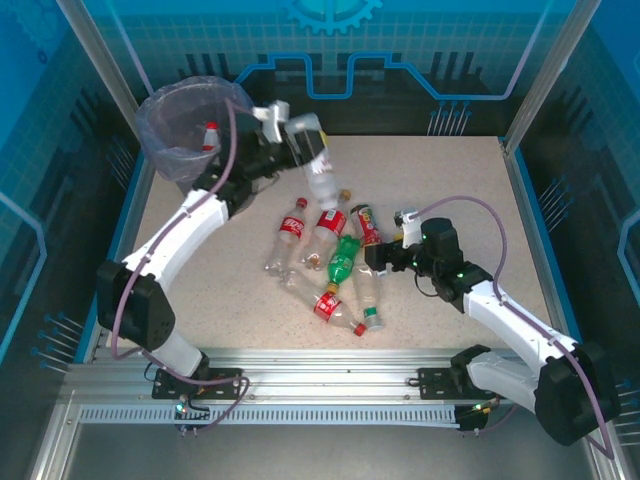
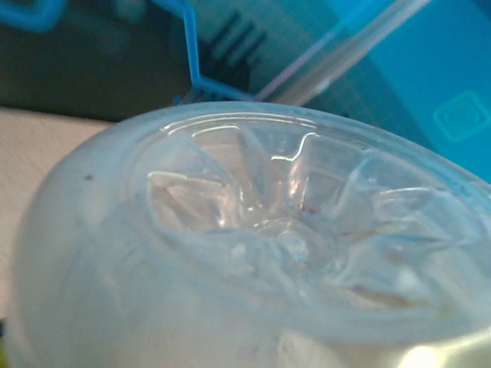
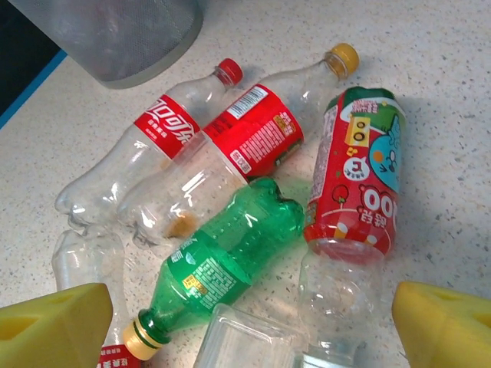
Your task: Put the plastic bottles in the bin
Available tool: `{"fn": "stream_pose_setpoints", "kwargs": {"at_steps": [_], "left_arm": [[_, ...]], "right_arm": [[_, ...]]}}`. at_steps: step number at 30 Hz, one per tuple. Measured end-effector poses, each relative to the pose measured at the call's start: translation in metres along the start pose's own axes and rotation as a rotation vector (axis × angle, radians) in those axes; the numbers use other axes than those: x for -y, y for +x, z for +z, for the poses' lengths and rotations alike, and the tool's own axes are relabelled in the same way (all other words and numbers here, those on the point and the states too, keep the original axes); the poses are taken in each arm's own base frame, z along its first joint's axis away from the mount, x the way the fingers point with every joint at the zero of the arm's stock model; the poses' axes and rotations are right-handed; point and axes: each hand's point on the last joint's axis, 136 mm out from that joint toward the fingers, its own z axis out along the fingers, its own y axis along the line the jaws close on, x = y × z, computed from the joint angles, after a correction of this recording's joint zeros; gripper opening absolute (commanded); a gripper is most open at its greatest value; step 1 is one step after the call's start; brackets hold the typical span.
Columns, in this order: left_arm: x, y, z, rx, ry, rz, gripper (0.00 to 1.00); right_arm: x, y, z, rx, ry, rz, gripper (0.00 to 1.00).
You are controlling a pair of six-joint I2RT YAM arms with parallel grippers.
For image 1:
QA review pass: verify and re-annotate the red colourful label bottle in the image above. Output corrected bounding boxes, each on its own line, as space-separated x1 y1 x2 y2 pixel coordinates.
349 203 384 249

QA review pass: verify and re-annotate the clear bottle green white cap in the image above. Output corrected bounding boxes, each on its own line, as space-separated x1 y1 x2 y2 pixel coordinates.
351 262 386 332

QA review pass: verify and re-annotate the green plastic bottle yellow cap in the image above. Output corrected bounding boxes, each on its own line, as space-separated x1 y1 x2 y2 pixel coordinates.
323 234 362 295

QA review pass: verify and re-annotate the large clear ribbed bottle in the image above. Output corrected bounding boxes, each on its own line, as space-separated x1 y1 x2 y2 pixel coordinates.
289 113 342 212

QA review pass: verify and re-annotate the cola bottle brown cap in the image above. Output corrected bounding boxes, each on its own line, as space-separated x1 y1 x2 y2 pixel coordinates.
298 188 352 272

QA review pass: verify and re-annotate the cola bottle red cap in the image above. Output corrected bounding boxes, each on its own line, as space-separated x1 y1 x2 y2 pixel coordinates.
279 272 368 337
263 197 310 277

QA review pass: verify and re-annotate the black connector with LED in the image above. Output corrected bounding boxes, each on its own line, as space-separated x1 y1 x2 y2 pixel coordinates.
457 399 501 437
173 397 214 437

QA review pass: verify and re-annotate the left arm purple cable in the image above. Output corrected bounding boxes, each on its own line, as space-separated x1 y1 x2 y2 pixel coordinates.
110 97 250 434

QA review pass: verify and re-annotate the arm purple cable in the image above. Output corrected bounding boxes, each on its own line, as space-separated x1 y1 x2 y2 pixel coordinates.
110 97 250 434
414 195 615 460

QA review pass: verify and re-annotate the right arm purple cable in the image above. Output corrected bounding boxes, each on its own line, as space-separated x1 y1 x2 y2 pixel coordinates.
414 195 615 460

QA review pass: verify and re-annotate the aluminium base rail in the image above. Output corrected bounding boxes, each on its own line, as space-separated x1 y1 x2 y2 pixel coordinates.
64 347 599 407

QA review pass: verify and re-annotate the white slotted cable duct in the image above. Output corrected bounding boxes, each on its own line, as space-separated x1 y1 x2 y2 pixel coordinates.
78 403 462 427

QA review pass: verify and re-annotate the aluminium frame post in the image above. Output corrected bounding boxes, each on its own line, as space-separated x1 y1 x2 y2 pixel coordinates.
502 0 604 147
55 0 155 114

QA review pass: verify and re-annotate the aluminium lower frame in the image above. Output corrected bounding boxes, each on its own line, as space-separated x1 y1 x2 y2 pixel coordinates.
27 389 624 480

